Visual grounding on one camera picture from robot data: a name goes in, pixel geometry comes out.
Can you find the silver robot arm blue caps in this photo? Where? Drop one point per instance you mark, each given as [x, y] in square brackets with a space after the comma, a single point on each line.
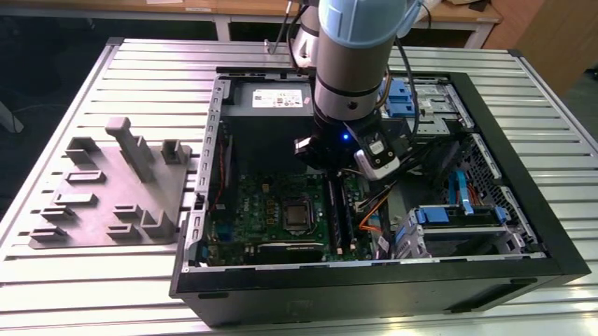
[350, 70]

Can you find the grey power supply unit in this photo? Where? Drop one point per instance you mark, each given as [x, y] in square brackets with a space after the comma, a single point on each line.
[262, 133]

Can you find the blue disk carrier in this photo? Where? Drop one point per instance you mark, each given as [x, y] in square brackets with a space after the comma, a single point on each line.
[402, 101]

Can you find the silver CPU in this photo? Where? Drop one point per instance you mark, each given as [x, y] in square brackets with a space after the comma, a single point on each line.
[298, 214]

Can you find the green motherboard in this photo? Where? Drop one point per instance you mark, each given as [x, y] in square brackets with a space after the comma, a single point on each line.
[262, 196]

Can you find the metal drive cage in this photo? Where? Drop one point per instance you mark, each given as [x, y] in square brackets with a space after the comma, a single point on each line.
[434, 119]

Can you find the CPU socket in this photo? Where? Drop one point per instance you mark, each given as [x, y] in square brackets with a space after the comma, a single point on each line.
[299, 232]

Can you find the hard disk in blue carrier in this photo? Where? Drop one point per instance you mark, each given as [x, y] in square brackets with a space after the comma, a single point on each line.
[431, 216]

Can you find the black graphics card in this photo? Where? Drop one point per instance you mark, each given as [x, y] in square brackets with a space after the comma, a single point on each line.
[290, 250]

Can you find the metal disk bay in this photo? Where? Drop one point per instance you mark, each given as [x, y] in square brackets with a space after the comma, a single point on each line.
[467, 232]

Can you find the black PC case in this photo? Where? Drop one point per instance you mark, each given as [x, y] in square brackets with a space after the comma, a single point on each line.
[374, 297]

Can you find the grey parts rack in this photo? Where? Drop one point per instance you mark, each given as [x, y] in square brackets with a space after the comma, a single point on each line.
[135, 196]

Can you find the wooden cabinet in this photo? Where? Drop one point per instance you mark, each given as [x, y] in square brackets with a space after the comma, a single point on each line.
[551, 42]

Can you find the silver camera blue light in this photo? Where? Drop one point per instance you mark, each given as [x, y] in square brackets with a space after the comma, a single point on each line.
[304, 150]

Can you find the silver camera black bracket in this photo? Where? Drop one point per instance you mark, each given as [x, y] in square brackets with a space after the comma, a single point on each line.
[378, 161]

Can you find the wooden workbench white frame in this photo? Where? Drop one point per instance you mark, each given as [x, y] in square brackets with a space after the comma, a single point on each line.
[467, 14]

